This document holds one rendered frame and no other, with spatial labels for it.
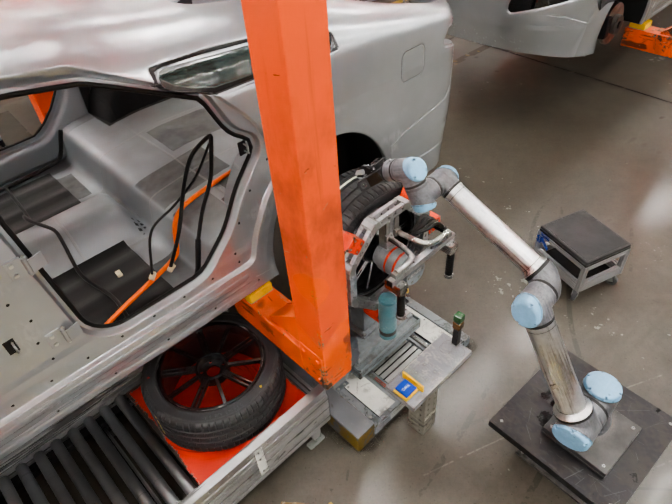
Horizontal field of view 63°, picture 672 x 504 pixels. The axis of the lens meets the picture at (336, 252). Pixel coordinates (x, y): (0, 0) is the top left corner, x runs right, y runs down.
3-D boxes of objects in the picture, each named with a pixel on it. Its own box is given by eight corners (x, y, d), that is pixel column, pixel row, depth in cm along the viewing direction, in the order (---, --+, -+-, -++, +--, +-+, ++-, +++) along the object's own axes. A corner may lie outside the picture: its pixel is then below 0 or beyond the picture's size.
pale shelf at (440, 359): (443, 335, 272) (443, 331, 270) (471, 354, 262) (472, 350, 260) (384, 389, 251) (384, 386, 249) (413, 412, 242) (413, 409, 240)
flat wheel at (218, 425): (210, 322, 307) (200, 294, 291) (310, 366, 282) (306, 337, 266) (125, 417, 266) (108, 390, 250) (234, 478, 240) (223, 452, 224)
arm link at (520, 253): (579, 278, 204) (447, 156, 215) (563, 298, 198) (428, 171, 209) (561, 290, 214) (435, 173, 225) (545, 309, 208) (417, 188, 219)
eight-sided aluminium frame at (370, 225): (416, 264, 288) (421, 178, 251) (426, 270, 284) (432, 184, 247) (343, 322, 262) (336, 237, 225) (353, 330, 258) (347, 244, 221)
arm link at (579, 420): (611, 429, 222) (558, 279, 196) (591, 461, 214) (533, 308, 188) (575, 419, 234) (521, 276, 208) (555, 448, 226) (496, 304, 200)
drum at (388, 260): (391, 255, 265) (391, 233, 255) (425, 276, 253) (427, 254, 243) (371, 270, 258) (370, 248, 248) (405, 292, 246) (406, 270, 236)
